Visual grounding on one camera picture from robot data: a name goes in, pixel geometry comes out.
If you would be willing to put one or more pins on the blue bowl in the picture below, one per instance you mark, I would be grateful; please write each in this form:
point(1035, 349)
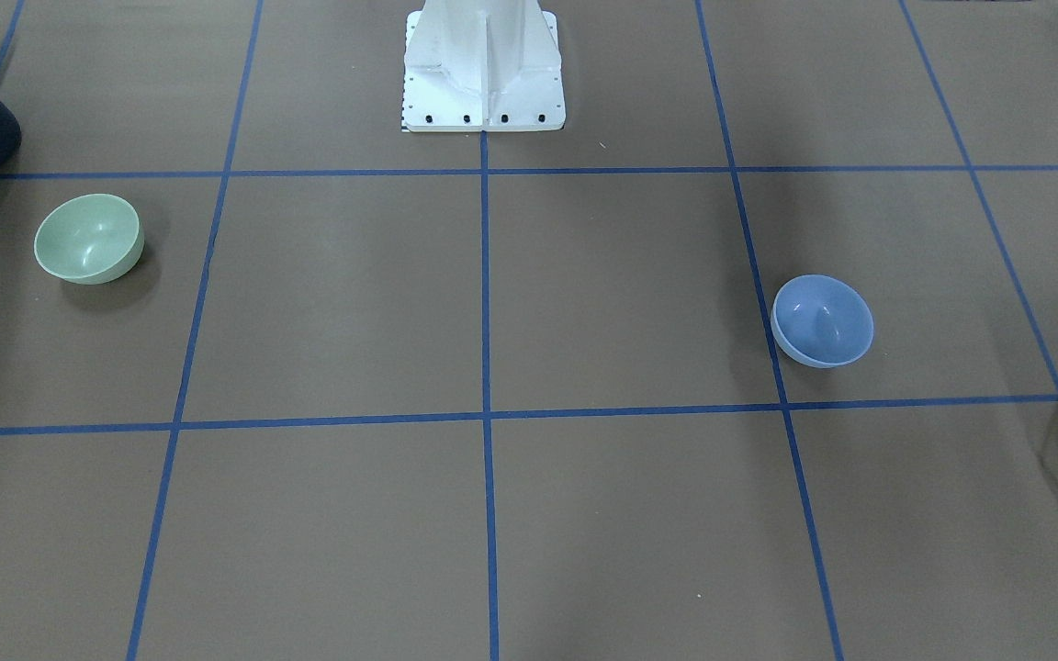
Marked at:
point(821, 321)

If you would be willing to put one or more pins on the green bowl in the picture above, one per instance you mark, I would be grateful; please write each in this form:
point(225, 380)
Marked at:
point(90, 240)

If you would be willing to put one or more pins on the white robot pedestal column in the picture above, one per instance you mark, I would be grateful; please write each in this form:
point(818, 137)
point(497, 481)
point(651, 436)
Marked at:
point(482, 66)

